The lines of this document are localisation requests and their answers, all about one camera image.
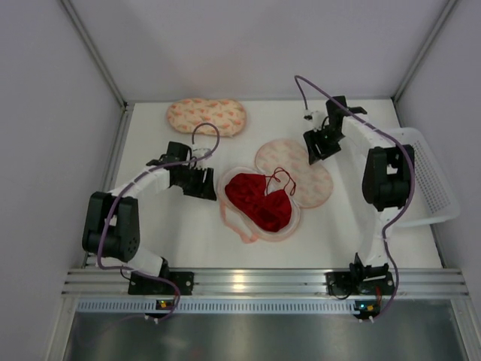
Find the red bra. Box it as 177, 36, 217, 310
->
224, 167, 297, 232

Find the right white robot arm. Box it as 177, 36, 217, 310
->
303, 96, 415, 267

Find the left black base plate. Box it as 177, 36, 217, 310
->
128, 271, 195, 296

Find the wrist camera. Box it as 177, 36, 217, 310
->
190, 147, 211, 168
304, 109, 325, 132

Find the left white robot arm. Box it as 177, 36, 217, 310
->
82, 141, 217, 281

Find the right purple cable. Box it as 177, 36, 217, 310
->
292, 74, 416, 320

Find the pink mesh laundry bag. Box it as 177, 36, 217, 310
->
165, 98, 247, 137
217, 139, 334, 244

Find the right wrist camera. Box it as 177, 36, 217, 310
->
304, 109, 325, 132

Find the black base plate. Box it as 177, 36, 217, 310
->
128, 271, 195, 296
326, 271, 395, 298

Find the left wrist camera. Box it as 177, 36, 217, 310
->
190, 147, 211, 168

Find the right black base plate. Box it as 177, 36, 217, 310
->
326, 271, 395, 298

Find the aluminium mounting rail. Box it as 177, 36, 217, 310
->
62, 268, 469, 299

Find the white plastic basket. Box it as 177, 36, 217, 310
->
387, 127, 460, 228

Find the perforated cable duct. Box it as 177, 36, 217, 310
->
77, 298, 377, 314

